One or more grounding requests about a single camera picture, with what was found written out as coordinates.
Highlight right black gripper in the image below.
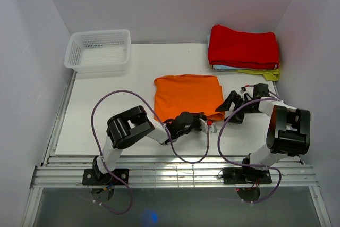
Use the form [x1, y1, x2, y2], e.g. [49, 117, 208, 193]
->
[215, 90, 260, 124]

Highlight orange trousers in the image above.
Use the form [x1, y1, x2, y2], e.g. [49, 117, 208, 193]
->
[154, 74, 225, 122]

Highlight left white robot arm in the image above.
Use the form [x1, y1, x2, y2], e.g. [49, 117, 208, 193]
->
[92, 106, 215, 184]

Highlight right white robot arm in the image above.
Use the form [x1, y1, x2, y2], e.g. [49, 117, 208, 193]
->
[216, 83, 311, 187]

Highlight yellow-green folded trousers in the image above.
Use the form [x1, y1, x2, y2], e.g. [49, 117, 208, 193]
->
[234, 69, 281, 81]

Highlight white plastic basket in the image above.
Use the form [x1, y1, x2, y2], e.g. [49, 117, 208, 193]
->
[64, 29, 131, 73]

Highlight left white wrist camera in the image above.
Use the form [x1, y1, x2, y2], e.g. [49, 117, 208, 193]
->
[200, 119, 217, 134]

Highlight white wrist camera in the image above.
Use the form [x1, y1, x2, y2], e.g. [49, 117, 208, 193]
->
[240, 85, 252, 98]
[200, 119, 217, 134]

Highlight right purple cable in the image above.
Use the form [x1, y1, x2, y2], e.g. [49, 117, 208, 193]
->
[216, 85, 285, 205]

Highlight purple cable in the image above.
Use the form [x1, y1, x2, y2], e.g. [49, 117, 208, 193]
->
[90, 90, 215, 215]
[216, 85, 285, 205]

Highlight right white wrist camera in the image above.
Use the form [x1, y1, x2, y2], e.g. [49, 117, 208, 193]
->
[240, 85, 252, 98]

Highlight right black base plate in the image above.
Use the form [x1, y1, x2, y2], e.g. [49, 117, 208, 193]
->
[222, 167, 272, 184]

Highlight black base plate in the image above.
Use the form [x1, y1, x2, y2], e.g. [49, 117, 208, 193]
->
[222, 167, 272, 184]
[82, 169, 129, 186]

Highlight aluminium rail frame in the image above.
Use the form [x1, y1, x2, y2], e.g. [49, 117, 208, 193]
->
[21, 77, 331, 226]

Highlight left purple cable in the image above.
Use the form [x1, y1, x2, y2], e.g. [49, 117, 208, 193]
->
[90, 90, 215, 215]

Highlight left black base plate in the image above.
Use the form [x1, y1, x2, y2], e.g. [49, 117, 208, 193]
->
[82, 169, 129, 186]

